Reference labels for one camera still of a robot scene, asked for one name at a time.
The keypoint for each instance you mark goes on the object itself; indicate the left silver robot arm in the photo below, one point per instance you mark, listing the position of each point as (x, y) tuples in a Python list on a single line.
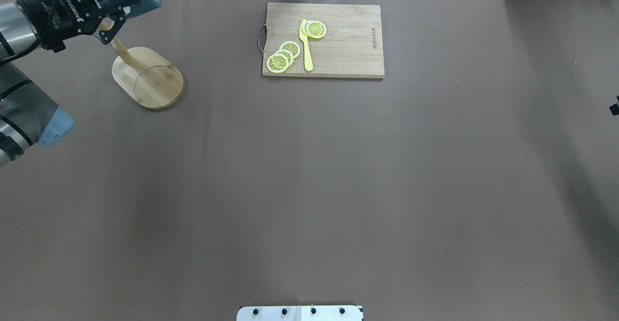
[(28, 115)]

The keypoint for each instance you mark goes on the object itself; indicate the lemon slice stack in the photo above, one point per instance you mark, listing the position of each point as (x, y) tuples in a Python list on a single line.
[(288, 55), (291, 47)]

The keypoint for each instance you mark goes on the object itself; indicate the yellow plastic knife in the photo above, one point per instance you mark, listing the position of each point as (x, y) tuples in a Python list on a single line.
[(307, 58)]

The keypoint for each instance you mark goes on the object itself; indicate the wooden mug tree rack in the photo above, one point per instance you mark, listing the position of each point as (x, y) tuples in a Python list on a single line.
[(149, 79)]

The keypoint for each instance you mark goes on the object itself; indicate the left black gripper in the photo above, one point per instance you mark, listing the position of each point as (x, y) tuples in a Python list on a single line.
[(54, 15)]

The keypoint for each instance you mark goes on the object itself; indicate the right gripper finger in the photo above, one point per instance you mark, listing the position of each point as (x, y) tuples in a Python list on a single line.
[(614, 108)]

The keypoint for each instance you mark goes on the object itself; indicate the lemon slice middle stack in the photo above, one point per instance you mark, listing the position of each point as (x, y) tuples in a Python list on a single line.
[(291, 47)]

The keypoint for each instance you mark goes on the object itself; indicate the bamboo cutting board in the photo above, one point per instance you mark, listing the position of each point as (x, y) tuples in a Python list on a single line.
[(351, 48)]

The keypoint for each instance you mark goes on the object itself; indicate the lemon slice behind knife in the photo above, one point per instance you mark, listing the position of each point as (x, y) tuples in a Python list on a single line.
[(303, 31)]

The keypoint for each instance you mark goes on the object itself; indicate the lemon slice top right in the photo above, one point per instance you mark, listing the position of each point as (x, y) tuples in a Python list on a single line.
[(315, 29)]

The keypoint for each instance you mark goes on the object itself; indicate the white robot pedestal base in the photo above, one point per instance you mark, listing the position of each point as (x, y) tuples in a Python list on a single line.
[(301, 313)]

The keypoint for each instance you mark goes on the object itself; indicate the lemon slice lower stack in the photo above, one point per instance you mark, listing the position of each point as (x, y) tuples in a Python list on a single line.
[(288, 55)]

